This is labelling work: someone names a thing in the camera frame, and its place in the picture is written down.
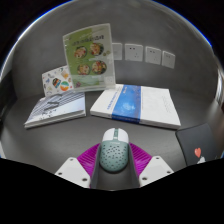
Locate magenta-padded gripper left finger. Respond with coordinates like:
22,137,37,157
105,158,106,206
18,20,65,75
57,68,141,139
54,142,103,190

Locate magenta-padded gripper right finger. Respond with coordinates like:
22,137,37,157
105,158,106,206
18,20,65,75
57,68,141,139
127,142,175,190

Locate mint green white computer mouse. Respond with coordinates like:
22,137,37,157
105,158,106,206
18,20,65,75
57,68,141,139
98,127,130,173

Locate black mouse pad red heart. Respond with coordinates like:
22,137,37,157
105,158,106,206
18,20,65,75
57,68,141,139
175,123,224,167

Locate white book blue band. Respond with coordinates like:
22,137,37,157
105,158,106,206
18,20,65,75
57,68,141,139
89,83,182,130

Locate grey striped white booklet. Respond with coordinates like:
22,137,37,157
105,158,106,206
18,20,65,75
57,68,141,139
23,90,87,130

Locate white card colourful stickers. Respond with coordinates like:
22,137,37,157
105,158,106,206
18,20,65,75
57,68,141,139
41,65,74,98

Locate clear acrylic green menu stand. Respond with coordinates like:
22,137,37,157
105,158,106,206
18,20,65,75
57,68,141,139
62,22,117,93

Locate white wall socket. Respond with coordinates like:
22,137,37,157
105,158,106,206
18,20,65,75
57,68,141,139
111,42,123,61
144,46,163,66
161,50,177,70
124,43,144,62

